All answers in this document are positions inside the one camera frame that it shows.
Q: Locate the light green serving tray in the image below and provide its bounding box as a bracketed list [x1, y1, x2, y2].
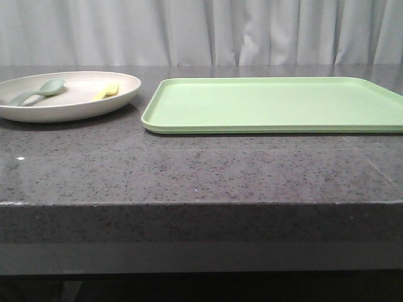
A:
[141, 77, 402, 135]

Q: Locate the pale green plastic spoon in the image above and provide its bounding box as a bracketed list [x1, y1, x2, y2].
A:
[6, 78, 65, 106]

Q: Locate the yellow plastic fork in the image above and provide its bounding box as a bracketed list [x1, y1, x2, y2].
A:
[92, 82, 119, 101]

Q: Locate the beige round plate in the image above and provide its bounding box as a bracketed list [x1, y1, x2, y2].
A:
[1, 71, 141, 123]

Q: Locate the white pleated curtain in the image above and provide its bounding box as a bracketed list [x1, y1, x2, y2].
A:
[1, 1, 402, 66]

